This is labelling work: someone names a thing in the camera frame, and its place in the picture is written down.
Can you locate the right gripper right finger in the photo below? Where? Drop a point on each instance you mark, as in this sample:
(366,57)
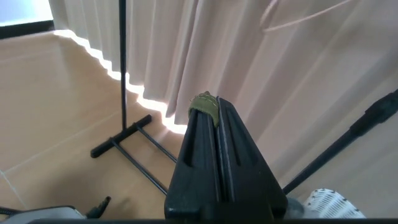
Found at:
(252,189)

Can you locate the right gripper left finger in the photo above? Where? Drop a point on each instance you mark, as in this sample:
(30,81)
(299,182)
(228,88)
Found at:
(192,189)

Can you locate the green sleeveless shirt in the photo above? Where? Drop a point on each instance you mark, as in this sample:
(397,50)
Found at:
(203,104)

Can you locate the white laundry basket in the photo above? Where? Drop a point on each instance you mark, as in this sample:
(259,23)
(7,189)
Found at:
(329,203)

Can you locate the black clothes rack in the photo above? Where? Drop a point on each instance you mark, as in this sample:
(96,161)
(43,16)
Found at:
(123,62)

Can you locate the pink clothes hanger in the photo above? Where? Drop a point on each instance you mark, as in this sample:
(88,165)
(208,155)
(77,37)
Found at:
(311,15)

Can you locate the beige curtain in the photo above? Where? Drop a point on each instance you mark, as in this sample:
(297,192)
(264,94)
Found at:
(217,46)

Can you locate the window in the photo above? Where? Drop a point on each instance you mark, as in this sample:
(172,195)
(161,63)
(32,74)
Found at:
(21,12)

